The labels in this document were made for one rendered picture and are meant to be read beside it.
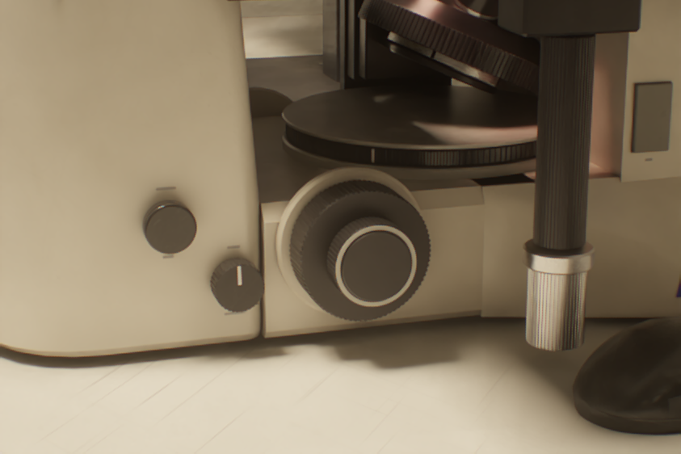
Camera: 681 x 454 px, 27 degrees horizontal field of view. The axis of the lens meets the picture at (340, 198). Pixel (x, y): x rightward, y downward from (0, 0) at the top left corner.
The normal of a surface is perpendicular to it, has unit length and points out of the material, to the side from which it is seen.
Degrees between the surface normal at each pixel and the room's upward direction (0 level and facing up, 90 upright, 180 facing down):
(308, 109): 0
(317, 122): 0
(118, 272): 90
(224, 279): 90
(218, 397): 0
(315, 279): 90
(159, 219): 90
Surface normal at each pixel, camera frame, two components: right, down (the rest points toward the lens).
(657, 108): 0.29, 0.26
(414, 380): 0.00, -0.96
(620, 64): -0.96, 0.07
